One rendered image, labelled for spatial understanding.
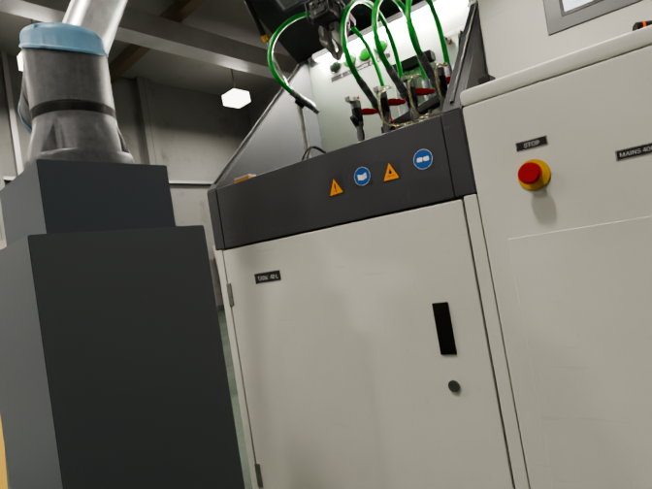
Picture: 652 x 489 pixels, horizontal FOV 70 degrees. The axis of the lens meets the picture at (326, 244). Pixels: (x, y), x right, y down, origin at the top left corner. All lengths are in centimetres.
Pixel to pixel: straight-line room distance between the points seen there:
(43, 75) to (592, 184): 84
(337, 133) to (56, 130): 109
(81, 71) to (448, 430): 88
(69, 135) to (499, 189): 69
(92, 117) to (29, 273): 25
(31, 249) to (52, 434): 21
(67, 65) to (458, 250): 70
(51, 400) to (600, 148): 84
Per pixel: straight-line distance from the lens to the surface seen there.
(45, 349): 64
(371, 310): 100
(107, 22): 104
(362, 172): 99
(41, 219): 69
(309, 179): 106
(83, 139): 75
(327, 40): 134
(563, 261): 86
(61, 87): 79
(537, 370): 91
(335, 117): 170
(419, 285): 94
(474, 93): 92
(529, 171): 83
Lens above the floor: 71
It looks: 2 degrees up
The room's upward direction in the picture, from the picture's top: 9 degrees counter-clockwise
